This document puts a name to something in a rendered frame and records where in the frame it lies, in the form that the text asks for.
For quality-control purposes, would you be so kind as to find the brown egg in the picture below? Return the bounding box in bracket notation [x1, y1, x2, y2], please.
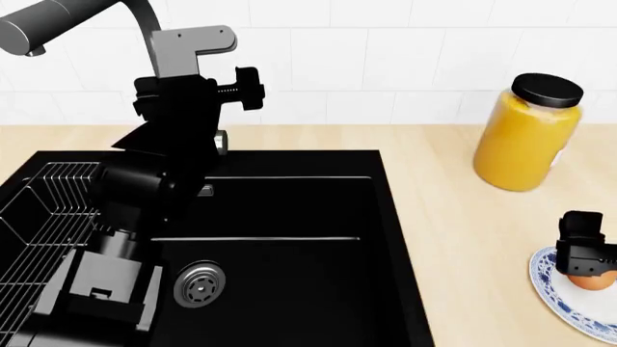
[565, 270, 617, 292]

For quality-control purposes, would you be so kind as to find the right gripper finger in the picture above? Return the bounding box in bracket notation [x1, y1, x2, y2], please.
[555, 210, 605, 279]

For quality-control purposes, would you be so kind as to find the gray gripper camera bracket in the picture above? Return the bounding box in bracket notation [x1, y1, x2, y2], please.
[150, 24, 238, 79]

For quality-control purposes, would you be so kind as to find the metal wire dish rack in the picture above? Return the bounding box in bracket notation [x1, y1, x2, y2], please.
[0, 161, 103, 329]

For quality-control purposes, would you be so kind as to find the round metal drain strainer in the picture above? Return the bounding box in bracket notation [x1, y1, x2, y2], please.
[173, 259, 228, 309]

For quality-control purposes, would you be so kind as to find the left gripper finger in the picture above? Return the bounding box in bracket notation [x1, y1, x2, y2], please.
[133, 75, 161, 119]
[233, 66, 266, 112]

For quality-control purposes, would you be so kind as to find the black round jar lid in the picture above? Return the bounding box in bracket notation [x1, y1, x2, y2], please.
[510, 72, 585, 109]

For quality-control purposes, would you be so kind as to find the dark gray sink faucet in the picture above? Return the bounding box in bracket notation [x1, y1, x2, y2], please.
[0, 0, 229, 156]

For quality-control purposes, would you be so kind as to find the black kitchen sink basin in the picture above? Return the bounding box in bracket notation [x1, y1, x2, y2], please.
[0, 149, 436, 347]

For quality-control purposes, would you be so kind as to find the blue and white porcelain plate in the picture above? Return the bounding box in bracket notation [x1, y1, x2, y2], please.
[528, 245, 617, 344]

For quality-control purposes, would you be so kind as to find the glass jar with yellow contents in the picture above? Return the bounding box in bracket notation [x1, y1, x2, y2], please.
[472, 88, 585, 194]

